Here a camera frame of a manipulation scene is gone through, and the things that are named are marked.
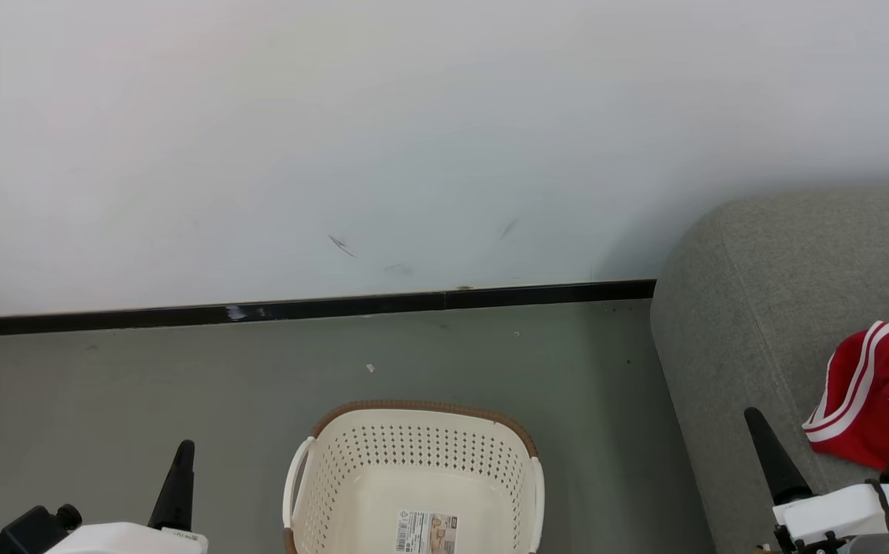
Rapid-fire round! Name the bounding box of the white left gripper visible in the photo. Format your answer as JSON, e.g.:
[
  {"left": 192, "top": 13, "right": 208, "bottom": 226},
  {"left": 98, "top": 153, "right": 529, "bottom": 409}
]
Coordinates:
[{"left": 44, "top": 439, "right": 209, "bottom": 554}]

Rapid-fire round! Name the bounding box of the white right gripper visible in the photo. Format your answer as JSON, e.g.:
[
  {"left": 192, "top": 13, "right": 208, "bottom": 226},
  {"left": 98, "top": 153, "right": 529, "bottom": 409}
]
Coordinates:
[{"left": 744, "top": 407, "right": 889, "bottom": 544}]

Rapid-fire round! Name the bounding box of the red white basketball jersey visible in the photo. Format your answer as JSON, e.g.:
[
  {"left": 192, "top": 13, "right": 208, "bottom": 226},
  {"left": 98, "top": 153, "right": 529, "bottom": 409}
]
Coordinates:
[{"left": 801, "top": 303, "right": 889, "bottom": 472}]

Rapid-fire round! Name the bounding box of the cream perforated laundry basket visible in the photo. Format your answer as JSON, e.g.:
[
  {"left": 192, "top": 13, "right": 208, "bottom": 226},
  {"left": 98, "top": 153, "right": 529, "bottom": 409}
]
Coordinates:
[{"left": 283, "top": 399, "right": 546, "bottom": 554}]

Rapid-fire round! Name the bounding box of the paper basket label sticker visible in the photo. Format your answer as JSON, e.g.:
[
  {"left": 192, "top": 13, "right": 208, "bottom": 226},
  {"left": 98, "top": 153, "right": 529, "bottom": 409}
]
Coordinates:
[{"left": 395, "top": 510, "right": 460, "bottom": 554}]

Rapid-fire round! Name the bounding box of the grey fabric sofa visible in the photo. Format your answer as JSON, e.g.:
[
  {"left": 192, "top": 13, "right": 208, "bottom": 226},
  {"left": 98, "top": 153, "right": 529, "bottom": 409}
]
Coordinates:
[{"left": 649, "top": 185, "right": 889, "bottom": 554}]

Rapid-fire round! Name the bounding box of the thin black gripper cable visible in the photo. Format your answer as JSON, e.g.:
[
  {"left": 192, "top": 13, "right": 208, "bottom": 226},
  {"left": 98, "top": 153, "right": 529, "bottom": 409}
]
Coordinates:
[{"left": 866, "top": 478, "right": 889, "bottom": 554}]

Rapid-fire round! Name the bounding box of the black wall baseboard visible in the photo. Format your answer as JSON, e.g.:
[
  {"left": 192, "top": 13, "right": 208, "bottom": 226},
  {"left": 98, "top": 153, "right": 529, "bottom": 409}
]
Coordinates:
[{"left": 0, "top": 279, "right": 658, "bottom": 339}]

